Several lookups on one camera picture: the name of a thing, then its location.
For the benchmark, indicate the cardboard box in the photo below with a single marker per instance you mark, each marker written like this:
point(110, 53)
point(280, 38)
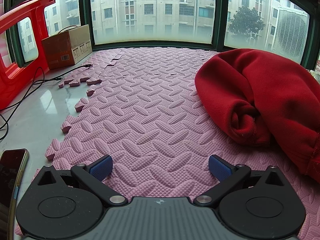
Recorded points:
point(62, 50)

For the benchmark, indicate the green window frame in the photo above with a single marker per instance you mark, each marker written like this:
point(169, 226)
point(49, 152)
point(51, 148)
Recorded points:
point(84, 10)

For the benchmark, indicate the smartphone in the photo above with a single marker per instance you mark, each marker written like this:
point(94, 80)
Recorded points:
point(10, 170)

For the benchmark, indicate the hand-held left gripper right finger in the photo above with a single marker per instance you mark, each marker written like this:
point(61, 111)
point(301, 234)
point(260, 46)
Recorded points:
point(220, 167)

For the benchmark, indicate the louvred air conditioner unit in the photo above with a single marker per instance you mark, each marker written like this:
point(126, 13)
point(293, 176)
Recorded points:
point(290, 30)

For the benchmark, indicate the apartment building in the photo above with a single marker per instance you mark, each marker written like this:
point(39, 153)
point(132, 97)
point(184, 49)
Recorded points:
point(155, 5)

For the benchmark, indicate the tree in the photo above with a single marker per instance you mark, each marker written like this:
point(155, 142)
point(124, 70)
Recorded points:
point(246, 22)

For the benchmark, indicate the red plastic stool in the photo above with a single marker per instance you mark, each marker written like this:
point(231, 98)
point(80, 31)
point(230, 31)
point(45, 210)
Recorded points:
point(6, 85)

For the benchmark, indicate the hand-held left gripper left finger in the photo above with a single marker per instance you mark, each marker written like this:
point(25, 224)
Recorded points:
point(101, 167)

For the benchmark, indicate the pink foam mat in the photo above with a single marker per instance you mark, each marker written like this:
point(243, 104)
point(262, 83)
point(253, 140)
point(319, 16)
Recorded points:
point(150, 105)

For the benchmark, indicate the red pants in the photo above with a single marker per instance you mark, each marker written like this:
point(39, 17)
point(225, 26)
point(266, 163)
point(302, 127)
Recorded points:
point(275, 92)

